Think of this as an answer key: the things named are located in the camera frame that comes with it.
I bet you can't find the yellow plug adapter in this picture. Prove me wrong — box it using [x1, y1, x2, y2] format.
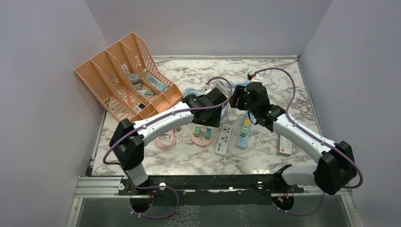
[244, 117, 251, 127]

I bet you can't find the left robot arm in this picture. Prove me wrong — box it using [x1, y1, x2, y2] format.
[109, 88, 229, 194]

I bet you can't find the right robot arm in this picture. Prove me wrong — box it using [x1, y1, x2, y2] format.
[229, 82, 357, 195]

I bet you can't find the white power strip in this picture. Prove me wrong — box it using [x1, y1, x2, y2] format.
[215, 123, 232, 156]

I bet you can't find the light blue power cable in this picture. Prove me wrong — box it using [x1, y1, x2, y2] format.
[232, 80, 251, 90]

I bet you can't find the orange plastic file rack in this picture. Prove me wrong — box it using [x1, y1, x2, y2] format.
[74, 32, 183, 122]

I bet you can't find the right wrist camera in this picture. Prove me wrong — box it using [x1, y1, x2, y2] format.
[247, 73, 263, 82]

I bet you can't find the black mounting rail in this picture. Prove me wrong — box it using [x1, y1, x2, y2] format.
[118, 174, 304, 206]

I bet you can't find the grey coiled cable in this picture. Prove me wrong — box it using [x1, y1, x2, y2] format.
[216, 80, 233, 96]

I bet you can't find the blue power strip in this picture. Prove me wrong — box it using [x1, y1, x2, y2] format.
[236, 112, 254, 149]

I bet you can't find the pink coiled cable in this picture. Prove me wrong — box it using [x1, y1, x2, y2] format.
[154, 128, 193, 150]

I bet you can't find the pink round power socket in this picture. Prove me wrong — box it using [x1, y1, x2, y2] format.
[192, 125, 214, 148]

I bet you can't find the small white red box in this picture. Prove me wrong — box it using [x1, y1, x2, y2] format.
[278, 135, 292, 157]

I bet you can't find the blue coiled cable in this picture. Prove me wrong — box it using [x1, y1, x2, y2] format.
[183, 87, 204, 98]

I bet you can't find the green plug adapter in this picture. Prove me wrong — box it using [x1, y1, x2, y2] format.
[240, 125, 249, 137]
[193, 125, 201, 138]

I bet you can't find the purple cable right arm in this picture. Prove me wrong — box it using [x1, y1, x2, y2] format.
[254, 67, 365, 190]

